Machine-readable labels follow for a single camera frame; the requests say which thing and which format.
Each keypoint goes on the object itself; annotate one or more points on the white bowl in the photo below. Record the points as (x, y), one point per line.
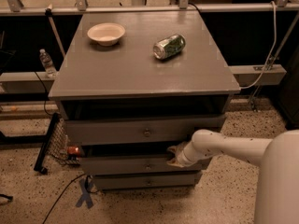
(106, 34)

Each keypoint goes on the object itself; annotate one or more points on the clear plastic water bottle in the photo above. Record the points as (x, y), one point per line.
(47, 63)

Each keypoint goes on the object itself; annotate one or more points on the black mesh rack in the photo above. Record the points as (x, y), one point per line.
(55, 145)

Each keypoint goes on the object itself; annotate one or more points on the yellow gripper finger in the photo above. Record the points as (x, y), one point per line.
(177, 149)
(175, 163)

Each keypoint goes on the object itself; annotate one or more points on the grey top drawer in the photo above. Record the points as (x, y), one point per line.
(143, 130)

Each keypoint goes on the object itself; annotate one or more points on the green soda can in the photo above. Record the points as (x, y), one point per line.
(169, 47)

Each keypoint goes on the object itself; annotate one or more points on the grey drawer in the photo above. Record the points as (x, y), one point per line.
(155, 180)
(143, 130)
(125, 165)

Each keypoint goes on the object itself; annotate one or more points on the wooden stick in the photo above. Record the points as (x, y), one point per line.
(48, 13)

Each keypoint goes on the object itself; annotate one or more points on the orange small object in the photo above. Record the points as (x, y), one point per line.
(73, 153)

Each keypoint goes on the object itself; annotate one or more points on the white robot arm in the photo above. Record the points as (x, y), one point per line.
(277, 196)

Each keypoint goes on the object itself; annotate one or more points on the metal railing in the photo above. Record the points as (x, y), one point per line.
(149, 3)

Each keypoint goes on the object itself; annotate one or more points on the grey drawer cabinet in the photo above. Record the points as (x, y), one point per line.
(126, 80)

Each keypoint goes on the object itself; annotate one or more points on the grey bottom drawer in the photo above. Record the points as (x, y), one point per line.
(155, 180)

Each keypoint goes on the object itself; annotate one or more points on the blue tape cross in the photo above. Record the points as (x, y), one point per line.
(85, 197)

